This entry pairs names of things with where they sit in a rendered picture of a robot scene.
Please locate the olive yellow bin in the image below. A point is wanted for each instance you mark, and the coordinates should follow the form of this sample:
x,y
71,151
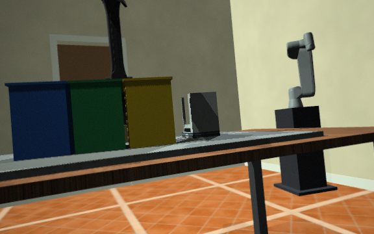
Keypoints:
x,y
149,109

